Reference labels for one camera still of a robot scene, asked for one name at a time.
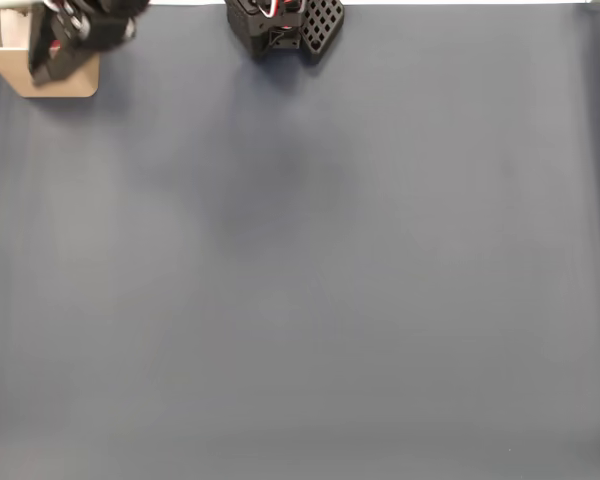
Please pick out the white padding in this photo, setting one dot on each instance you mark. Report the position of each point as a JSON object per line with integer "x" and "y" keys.
{"x": 14, "y": 30}

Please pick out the dark grey mat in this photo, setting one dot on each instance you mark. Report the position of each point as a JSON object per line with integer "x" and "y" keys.
{"x": 280, "y": 300}

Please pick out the beige box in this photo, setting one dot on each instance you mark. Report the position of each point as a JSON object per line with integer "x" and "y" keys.
{"x": 75, "y": 80}

